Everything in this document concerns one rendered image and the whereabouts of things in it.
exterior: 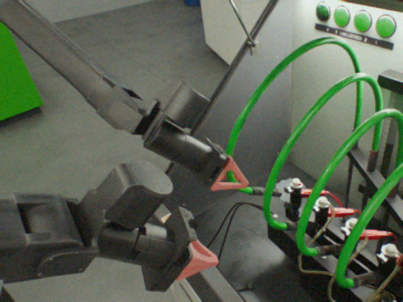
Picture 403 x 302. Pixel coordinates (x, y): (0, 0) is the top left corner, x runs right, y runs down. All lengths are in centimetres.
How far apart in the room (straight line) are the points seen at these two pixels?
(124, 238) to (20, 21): 44
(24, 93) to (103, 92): 328
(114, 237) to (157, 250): 6
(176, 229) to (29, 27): 44
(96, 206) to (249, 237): 70
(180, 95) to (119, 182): 22
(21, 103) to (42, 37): 321
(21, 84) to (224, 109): 302
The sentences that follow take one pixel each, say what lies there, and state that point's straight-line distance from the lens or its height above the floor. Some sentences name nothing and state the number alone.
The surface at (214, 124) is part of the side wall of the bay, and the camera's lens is 101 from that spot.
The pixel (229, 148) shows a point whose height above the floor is 128.
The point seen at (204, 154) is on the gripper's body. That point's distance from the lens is 62.
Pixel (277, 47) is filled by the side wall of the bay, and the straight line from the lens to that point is 107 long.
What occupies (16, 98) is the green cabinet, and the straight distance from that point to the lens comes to 390.
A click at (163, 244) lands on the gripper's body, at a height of 129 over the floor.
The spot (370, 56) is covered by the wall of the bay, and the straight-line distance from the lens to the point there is 94.
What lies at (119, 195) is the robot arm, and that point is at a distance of 41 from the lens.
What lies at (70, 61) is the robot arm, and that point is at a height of 144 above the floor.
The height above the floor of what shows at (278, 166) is 127.
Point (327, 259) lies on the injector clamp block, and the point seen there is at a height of 98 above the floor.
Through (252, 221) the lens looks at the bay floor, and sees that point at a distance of 111.
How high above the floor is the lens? 165
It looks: 36 degrees down
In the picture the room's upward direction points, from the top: 5 degrees counter-clockwise
